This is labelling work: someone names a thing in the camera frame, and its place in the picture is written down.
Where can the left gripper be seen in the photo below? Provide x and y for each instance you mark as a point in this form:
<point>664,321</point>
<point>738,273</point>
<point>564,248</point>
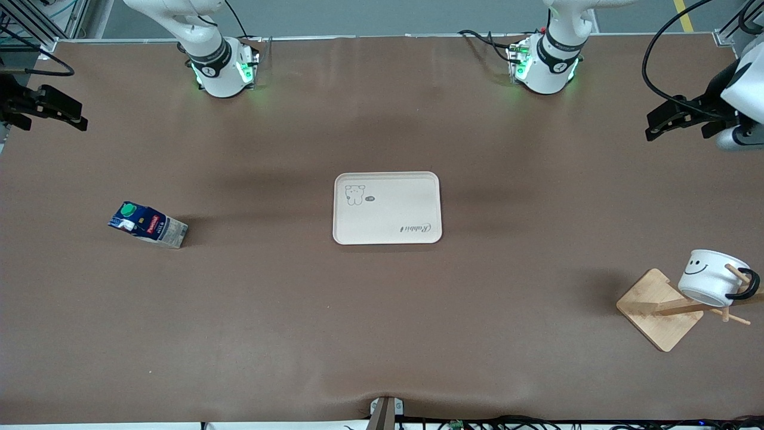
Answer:
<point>714,95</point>

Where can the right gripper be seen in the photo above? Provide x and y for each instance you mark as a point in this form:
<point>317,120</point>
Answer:
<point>12,94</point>

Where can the blue and white milk carton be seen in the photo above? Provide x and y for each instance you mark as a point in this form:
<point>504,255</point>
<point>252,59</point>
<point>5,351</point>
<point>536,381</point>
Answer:
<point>149,226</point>

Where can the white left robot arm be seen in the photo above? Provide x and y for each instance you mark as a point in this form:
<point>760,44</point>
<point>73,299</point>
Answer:
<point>549,65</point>

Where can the cream tray with bear print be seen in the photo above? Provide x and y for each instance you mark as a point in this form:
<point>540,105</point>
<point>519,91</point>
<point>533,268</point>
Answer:
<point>388,215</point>

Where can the wooden mug stand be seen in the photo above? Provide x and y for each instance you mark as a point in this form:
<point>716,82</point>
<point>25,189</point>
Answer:
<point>656,310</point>

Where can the aluminium frame rail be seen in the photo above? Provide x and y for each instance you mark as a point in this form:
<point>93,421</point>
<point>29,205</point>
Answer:
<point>731,33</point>
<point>65,15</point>

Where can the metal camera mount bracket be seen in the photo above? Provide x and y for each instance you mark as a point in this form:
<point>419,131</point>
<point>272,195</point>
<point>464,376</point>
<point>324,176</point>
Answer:
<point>385,415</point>

